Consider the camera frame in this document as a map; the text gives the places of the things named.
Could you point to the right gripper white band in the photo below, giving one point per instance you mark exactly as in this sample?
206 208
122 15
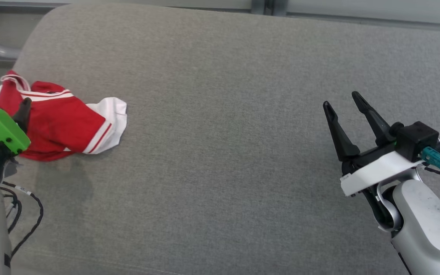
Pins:
376 170

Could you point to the red white striped garment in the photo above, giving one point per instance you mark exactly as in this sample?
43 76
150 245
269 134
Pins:
63 126

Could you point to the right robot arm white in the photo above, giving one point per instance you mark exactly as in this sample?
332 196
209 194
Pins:
430 229

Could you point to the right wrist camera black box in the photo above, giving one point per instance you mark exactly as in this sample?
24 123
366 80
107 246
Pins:
414 139

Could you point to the grey partition post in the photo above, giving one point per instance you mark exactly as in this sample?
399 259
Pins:
267 5

